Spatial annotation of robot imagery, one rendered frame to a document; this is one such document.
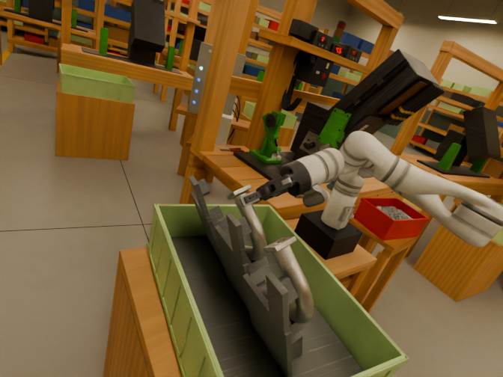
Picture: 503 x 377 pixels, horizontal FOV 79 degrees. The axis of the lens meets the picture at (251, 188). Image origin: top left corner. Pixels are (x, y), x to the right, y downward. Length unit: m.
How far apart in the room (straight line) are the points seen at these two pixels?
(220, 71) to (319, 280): 1.07
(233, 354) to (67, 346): 1.16
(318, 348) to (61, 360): 1.23
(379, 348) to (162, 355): 0.49
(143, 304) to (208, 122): 1.01
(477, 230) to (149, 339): 0.77
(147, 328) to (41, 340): 1.04
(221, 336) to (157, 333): 0.16
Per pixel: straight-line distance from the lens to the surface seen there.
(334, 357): 0.86
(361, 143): 0.75
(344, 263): 1.19
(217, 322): 0.80
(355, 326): 0.87
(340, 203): 1.14
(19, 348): 1.82
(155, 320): 0.85
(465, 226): 0.83
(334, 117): 1.85
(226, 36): 1.55
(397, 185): 0.79
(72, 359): 1.75
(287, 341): 0.60
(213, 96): 1.58
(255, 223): 0.62
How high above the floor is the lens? 1.44
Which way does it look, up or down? 24 degrees down
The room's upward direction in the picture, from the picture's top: 18 degrees clockwise
